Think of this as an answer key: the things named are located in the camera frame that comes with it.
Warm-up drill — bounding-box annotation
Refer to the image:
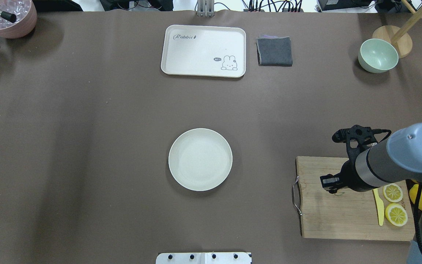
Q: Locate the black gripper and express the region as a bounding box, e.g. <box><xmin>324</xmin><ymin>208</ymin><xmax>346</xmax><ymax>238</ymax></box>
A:
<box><xmin>320</xmin><ymin>174</ymin><xmax>343</xmax><ymax>194</ymax></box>

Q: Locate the round cream plate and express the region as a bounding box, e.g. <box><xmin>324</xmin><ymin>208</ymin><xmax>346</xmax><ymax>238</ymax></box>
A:
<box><xmin>168</xmin><ymin>128</ymin><xmax>233</xmax><ymax>191</ymax></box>

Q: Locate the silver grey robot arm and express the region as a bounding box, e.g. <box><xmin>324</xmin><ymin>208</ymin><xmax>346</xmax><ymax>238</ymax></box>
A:
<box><xmin>320</xmin><ymin>122</ymin><xmax>422</xmax><ymax>264</ymax></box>

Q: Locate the cream rabbit tray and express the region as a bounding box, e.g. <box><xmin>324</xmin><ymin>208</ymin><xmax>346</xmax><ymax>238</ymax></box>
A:
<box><xmin>160</xmin><ymin>25</ymin><xmax>247</xmax><ymax>78</ymax></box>

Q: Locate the wooden cutting board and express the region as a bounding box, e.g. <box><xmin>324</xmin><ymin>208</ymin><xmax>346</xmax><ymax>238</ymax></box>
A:
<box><xmin>295</xmin><ymin>156</ymin><xmax>415</xmax><ymax>242</ymax></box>

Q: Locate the yellow plastic knife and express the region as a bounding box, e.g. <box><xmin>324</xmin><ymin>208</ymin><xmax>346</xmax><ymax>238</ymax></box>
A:
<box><xmin>372</xmin><ymin>188</ymin><xmax>385</xmax><ymax>226</ymax></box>

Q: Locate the lemon slice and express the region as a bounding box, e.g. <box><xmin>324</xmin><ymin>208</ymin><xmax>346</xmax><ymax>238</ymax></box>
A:
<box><xmin>385</xmin><ymin>203</ymin><xmax>408</xmax><ymax>227</ymax></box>
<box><xmin>382</xmin><ymin>183</ymin><xmax>403</xmax><ymax>203</ymax></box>

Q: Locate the mint green bowl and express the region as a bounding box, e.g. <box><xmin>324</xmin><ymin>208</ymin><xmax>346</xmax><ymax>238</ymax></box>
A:
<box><xmin>357</xmin><ymin>38</ymin><xmax>400</xmax><ymax>73</ymax></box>

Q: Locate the folded grey cloth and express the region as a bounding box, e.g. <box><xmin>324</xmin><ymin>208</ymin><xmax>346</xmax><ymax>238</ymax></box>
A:
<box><xmin>256</xmin><ymin>35</ymin><xmax>293</xmax><ymax>67</ymax></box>

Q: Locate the wooden cup stand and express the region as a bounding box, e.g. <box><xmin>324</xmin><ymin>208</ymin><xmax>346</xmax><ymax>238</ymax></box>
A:
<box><xmin>372</xmin><ymin>0</ymin><xmax>422</xmax><ymax>58</ymax></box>

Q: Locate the pink bowl with ice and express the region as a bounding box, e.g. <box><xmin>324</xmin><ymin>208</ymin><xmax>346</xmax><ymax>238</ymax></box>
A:
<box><xmin>0</xmin><ymin>0</ymin><xmax>37</xmax><ymax>39</ymax></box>

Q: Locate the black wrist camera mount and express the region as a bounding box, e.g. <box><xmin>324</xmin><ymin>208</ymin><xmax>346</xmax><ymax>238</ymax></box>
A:
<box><xmin>332</xmin><ymin>125</ymin><xmax>378</xmax><ymax>161</ymax></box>

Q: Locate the white mounting pedestal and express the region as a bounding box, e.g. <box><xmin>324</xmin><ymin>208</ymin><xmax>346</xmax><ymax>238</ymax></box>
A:
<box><xmin>155</xmin><ymin>252</ymin><xmax>252</xmax><ymax>264</ymax></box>

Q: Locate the aluminium frame post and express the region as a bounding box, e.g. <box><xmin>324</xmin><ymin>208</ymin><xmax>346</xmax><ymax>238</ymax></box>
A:
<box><xmin>196</xmin><ymin>0</ymin><xmax>215</xmax><ymax>17</ymax></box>

